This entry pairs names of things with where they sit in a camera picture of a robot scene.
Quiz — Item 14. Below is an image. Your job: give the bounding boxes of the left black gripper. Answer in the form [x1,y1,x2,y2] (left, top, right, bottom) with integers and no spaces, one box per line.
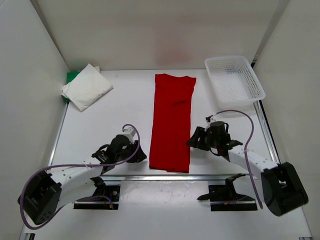
[115,139,147,163]

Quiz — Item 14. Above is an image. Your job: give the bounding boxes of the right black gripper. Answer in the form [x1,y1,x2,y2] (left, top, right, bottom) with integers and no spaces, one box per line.
[186,127,219,152]

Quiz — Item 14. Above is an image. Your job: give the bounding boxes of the red t shirt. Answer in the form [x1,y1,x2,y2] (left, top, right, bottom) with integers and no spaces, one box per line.
[149,73,197,173]

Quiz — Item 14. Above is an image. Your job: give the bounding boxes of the white plastic basket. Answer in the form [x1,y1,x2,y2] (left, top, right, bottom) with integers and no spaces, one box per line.
[204,55,266,108]

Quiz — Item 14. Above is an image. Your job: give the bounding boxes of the white t shirt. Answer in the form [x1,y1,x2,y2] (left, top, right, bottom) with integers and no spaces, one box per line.
[60,63,114,112]

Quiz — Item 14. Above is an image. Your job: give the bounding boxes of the green t shirt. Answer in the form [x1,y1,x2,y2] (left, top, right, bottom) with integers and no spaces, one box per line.
[62,71,80,103]

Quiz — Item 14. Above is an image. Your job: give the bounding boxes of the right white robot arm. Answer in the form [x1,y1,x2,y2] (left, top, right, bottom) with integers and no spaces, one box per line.
[186,116,309,217]

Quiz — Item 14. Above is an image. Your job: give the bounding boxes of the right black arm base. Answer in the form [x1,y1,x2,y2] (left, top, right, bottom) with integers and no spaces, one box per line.
[197,173,258,212]

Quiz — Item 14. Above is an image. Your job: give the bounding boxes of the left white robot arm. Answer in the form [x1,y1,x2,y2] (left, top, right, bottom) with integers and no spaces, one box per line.
[18,124,147,230]

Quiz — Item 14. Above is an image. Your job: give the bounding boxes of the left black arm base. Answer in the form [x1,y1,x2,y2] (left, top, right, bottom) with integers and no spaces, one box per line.
[73,177,121,211]

